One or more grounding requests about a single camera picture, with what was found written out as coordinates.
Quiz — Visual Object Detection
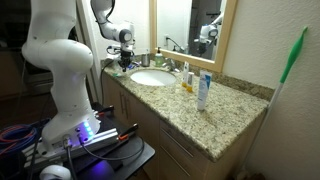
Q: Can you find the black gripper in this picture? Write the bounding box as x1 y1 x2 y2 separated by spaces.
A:
118 45 134 73

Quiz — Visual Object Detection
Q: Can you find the clear plastic bottle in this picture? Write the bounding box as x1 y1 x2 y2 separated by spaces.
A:
113 55 121 71

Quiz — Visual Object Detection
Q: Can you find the grey metal tumbler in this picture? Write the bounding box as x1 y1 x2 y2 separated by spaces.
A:
141 52 151 68

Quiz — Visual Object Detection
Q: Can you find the white oval sink basin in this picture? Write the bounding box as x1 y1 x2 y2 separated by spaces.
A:
129 68 178 87

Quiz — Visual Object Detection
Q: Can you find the green soap pump bottle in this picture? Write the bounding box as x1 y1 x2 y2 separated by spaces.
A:
154 46 165 68

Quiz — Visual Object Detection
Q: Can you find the chrome faucet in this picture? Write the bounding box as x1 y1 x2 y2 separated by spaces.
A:
161 57 181 74

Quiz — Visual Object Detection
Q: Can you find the orange black clamp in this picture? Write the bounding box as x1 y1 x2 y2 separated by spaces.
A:
117 122 140 142
95 104 115 118

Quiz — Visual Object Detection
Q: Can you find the white door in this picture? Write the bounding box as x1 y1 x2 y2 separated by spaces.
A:
75 0 103 105

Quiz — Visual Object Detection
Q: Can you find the small yellow bottle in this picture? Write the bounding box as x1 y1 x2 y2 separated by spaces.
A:
185 71 195 94
181 61 190 89

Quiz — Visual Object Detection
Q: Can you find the tall white lotion tube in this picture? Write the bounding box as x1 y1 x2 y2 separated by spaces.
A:
196 69 213 112

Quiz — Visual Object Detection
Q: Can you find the black robot cart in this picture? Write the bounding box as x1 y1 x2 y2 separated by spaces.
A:
19 102 156 180

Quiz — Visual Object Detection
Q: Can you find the wooden framed mirror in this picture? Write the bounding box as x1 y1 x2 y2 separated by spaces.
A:
148 0 239 74

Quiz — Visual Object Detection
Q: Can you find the wooden vanity cabinet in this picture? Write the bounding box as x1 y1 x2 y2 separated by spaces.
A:
101 70 269 180

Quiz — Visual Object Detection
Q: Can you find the white round device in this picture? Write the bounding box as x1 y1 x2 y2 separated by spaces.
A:
38 164 72 180

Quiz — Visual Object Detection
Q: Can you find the black power cable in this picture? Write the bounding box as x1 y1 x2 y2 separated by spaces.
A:
99 58 115 105

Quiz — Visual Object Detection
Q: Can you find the aluminium mounting rail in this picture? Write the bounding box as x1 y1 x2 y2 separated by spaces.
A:
22 127 121 168

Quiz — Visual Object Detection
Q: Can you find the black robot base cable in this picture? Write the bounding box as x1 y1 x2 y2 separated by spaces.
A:
77 134 145 162
62 134 79 180

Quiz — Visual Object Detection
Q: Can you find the blue orange cable coil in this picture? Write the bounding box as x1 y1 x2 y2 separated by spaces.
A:
0 123 40 155

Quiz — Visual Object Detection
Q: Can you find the green handled mop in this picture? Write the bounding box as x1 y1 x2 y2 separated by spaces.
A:
233 26 309 180

